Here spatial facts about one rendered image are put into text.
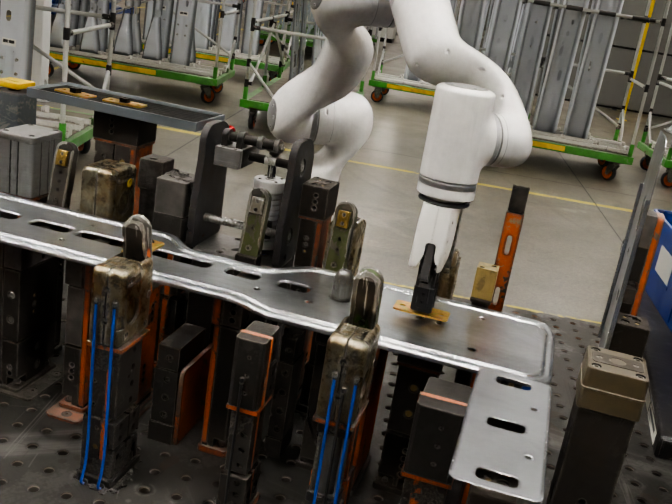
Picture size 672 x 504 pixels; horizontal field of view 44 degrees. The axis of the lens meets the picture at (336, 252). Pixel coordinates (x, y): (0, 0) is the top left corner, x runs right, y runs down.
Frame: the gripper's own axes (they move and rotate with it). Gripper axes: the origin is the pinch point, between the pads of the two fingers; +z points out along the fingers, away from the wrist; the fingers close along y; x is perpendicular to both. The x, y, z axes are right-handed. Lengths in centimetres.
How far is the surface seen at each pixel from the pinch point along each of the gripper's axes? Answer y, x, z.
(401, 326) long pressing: 5.1, -1.9, 3.6
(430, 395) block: 20.2, 5.4, 5.6
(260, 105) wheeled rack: -586, -238, 79
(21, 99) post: -31, -92, -9
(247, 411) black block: 20.1, -18.7, 15.4
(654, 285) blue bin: -26.1, 35.2, -2.0
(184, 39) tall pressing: -696, -367, 47
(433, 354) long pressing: 11.3, 4.0, 3.9
